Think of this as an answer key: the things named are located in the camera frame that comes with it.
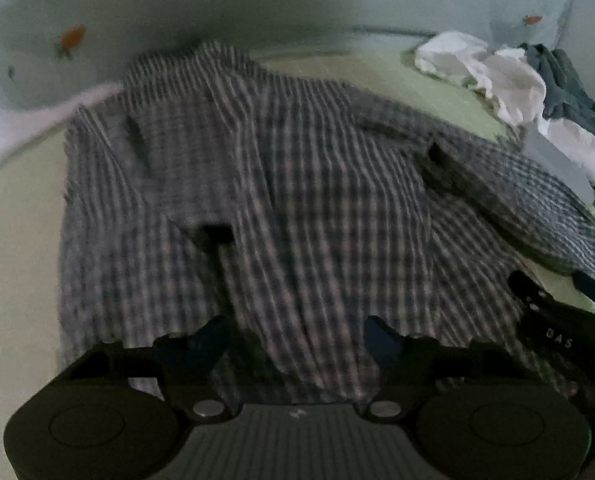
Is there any dark plaid shirt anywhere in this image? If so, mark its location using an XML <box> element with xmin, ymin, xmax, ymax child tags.
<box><xmin>57</xmin><ymin>40</ymin><xmax>595</xmax><ymax>406</ymax></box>

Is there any dark grey-blue garment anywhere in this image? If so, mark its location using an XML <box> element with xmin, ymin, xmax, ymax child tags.
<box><xmin>520</xmin><ymin>42</ymin><xmax>595</xmax><ymax>153</ymax></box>

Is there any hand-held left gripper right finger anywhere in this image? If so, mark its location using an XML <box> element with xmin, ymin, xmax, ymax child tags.
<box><xmin>362</xmin><ymin>315</ymin><xmax>528</xmax><ymax>421</ymax></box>

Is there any light grey garment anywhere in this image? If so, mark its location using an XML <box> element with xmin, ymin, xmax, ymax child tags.
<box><xmin>521</xmin><ymin>130</ymin><xmax>595</xmax><ymax>206</ymax></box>

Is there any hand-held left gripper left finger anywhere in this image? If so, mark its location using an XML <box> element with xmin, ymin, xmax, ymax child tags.
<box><xmin>67</xmin><ymin>316</ymin><xmax>238</xmax><ymax>421</ymax></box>

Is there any white crumpled garment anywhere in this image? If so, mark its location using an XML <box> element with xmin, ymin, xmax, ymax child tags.
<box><xmin>415</xmin><ymin>30</ymin><xmax>595</xmax><ymax>186</ymax></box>

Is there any pale blue carrot-print quilt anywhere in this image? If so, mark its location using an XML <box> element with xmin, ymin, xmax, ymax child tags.
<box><xmin>0</xmin><ymin>0</ymin><xmax>593</xmax><ymax>176</ymax></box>

